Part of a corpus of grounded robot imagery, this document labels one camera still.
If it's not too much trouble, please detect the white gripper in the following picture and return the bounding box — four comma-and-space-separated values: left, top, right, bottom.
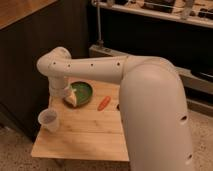
49, 87, 77, 106

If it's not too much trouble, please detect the translucent white cup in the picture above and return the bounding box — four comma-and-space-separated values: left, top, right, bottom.
38, 108, 59, 132

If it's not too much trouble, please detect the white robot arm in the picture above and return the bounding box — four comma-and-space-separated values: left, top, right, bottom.
37, 47, 195, 171

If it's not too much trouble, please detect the green ceramic bowl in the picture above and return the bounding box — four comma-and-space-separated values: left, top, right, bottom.
70, 81, 93, 108

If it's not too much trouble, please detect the orange carrot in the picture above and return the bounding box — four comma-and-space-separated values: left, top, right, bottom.
97, 96, 111, 111

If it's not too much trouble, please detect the wooden folding table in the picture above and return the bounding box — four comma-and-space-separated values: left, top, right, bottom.
31, 80, 129, 161

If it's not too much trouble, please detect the metal vertical pole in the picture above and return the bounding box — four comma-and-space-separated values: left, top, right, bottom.
96, 0, 103, 48

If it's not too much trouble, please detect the dark wooden cabinet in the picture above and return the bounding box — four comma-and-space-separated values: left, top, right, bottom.
0, 0, 89, 140

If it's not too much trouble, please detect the cluttered background shelf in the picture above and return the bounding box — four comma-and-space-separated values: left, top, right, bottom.
91, 0, 213, 29

